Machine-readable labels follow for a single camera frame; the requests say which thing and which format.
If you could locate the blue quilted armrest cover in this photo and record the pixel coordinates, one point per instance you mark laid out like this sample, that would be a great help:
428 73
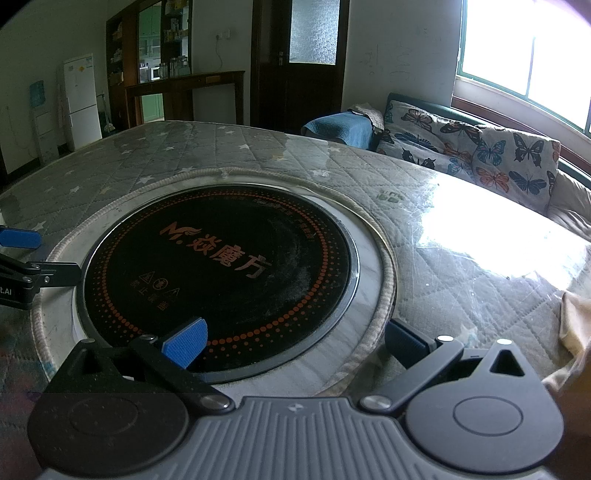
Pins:
337 129

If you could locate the green framed window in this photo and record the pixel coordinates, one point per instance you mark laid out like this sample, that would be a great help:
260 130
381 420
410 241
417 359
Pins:
531 55

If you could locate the beige towel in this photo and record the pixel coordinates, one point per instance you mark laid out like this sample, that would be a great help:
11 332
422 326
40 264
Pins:
367 115

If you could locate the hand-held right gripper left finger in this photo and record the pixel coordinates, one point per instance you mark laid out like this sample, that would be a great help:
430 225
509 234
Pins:
187 341

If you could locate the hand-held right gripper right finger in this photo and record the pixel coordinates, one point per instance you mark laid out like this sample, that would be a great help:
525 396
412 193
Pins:
406 341

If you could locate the white wall socket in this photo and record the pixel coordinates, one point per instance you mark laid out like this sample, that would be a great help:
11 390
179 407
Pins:
224 34

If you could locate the white refrigerator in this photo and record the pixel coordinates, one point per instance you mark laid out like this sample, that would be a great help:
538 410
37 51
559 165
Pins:
83 106

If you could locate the dark wood cabinet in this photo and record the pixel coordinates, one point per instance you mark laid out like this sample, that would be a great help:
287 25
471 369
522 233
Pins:
184 83

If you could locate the beige pillow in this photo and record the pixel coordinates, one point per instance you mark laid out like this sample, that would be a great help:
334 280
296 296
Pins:
570 203

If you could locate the dark wood door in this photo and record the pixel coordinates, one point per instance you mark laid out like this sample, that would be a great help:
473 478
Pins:
300 92

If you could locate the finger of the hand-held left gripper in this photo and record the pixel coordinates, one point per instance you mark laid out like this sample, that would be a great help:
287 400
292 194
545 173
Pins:
55 273
18 238

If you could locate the cream sweatshirt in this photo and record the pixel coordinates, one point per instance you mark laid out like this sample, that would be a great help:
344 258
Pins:
575 323

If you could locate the white water dispenser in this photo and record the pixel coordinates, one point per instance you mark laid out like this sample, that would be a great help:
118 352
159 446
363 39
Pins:
44 129

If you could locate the round black induction cooktop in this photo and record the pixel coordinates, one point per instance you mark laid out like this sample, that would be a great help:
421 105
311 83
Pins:
231 230

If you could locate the white microwave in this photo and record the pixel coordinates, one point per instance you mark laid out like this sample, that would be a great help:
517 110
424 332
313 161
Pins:
159 73

